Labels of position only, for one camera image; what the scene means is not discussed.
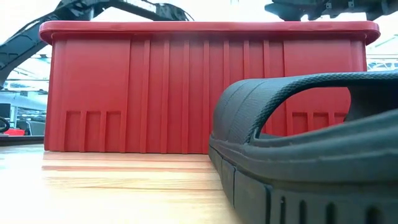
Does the black cable loop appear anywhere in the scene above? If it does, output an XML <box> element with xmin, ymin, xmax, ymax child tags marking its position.
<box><xmin>0</xmin><ymin>116</ymin><xmax>11</xmax><ymax>134</ymax></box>

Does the small red object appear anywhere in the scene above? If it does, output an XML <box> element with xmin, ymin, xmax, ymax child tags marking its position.
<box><xmin>2</xmin><ymin>128</ymin><xmax>26</xmax><ymax>137</ymax></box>

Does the grey box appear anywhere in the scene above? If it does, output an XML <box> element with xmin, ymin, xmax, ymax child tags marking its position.
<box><xmin>26</xmin><ymin>120</ymin><xmax>46</xmax><ymax>136</ymax></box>

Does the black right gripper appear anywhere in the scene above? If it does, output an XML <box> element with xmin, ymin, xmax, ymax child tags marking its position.
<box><xmin>264</xmin><ymin>0</ymin><xmax>369</xmax><ymax>22</ymax></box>

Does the dark grey rubber slide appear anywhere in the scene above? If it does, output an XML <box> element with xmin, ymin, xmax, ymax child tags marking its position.
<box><xmin>208</xmin><ymin>70</ymin><xmax>398</xmax><ymax>224</ymax></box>

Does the black screen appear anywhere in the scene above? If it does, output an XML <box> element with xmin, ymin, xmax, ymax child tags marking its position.
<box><xmin>0</xmin><ymin>103</ymin><xmax>12</xmax><ymax>119</ymax></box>

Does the red ribbed plastic bin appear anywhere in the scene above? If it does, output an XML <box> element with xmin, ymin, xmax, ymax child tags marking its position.
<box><xmin>39</xmin><ymin>20</ymin><xmax>381</xmax><ymax>156</ymax></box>

